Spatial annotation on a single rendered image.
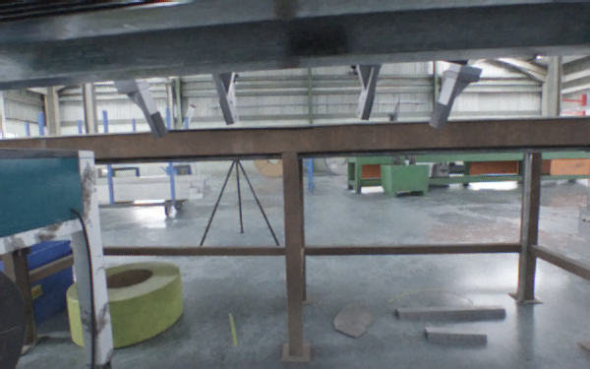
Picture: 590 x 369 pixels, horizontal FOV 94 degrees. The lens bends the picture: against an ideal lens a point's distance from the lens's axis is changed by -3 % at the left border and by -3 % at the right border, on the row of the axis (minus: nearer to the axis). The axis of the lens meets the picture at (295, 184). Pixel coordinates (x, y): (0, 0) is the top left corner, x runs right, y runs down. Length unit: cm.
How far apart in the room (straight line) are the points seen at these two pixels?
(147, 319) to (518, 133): 147
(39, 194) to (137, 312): 62
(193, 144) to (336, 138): 47
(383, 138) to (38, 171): 93
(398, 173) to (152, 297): 424
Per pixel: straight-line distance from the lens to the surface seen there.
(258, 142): 95
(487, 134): 108
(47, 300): 178
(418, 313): 143
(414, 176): 507
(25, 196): 89
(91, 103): 893
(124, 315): 133
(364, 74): 47
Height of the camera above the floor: 69
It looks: 5 degrees down
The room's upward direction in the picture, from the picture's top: 2 degrees counter-clockwise
